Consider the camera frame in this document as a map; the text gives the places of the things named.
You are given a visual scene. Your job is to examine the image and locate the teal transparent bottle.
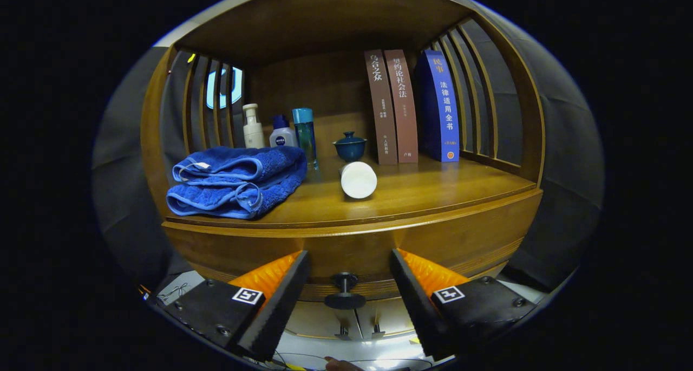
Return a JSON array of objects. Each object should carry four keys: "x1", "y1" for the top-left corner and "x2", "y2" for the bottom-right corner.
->
[{"x1": 292, "y1": 108, "x2": 319, "y2": 170}]

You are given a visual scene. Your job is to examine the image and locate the wooden cabinet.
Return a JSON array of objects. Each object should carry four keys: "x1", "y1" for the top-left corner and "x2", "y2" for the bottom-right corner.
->
[{"x1": 140, "y1": 0, "x2": 546, "y2": 342}]

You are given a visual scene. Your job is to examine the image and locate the blue folded towel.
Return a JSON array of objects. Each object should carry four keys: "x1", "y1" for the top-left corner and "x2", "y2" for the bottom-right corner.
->
[{"x1": 166, "y1": 146, "x2": 308, "y2": 220}]

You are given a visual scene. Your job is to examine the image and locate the blue book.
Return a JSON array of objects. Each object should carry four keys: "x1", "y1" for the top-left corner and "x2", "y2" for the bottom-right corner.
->
[{"x1": 421, "y1": 49, "x2": 460, "y2": 162}]

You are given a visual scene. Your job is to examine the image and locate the wooden countertop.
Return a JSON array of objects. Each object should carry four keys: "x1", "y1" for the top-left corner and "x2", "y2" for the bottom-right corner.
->
[{"x1": 165, "y1": 153, "x2": 538, "y2": 230}]

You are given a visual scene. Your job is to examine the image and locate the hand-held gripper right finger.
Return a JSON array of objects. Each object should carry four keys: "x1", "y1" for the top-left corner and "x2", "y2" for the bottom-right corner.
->
[{"x1": 390, "y1": 248, "x2": 537, "y2": 361}]

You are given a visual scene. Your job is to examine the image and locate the white green cleanser tube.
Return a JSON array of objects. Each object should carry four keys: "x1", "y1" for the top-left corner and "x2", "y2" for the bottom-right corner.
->
[{"x1": 339, "y1": 161, "x2": 378, "y2": 199}]

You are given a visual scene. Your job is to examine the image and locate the wooden cabinet door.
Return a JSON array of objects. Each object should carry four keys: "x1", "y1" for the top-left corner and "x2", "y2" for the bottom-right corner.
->
[
  {"x1": 287, "y1": 302, "x2": 362, "y2": 340},
  {"x1": 355, "y1": 301, "x2": 420, "y2": 339}
]

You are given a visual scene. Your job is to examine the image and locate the dark brown book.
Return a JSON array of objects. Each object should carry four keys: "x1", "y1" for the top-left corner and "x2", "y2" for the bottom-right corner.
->
[{"x1": 364, "y1": 49, "x2": 398, "y2": 165}]

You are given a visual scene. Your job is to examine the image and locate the white bottle with blue cap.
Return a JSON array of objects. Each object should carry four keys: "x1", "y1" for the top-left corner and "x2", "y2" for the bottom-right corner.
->
[{"x1": 269, "y1": 115, "x2": 298, "y2": 148}]

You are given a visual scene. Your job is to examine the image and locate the white pump bottle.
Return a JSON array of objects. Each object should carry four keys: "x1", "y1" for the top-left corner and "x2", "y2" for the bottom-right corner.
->
[{"x1": 242, "y1": 103, "x2": 265, "y2": 149}]

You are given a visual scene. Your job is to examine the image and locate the reddish brown book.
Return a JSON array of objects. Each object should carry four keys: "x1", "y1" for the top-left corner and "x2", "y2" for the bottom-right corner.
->
[{"x1": 384, "y1": 49, "x2": 419, "y2": 164}]

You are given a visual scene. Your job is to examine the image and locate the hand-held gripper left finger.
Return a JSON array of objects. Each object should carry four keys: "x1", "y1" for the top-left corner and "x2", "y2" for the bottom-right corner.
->
[{"x1": 154, "y1": 250, "x2": 312, "y2": 362}]

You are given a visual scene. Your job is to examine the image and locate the dark blue lidded teacup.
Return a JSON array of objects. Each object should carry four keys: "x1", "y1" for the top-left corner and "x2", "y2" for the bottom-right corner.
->
[{"x1": 332, "y1": 131, "x2": 368, "y2": 162}]

